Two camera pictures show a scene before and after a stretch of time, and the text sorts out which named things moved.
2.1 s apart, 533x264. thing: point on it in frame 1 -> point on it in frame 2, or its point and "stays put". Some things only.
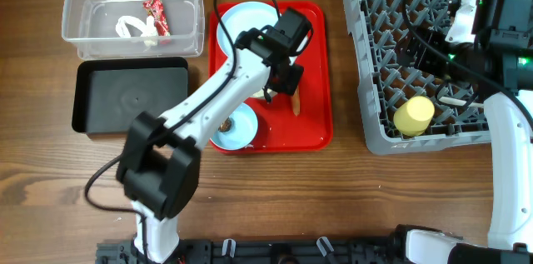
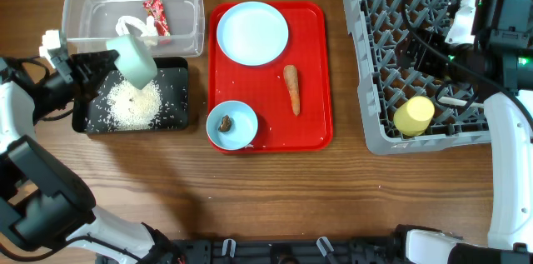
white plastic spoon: [460, 102] stays put
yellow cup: [413, 117] stays put
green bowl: [261, 93] -> [133, 61]
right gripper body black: [430, 59] stays put
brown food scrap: [225, 126] stays put
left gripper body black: [290, 80] -> [71, 90]
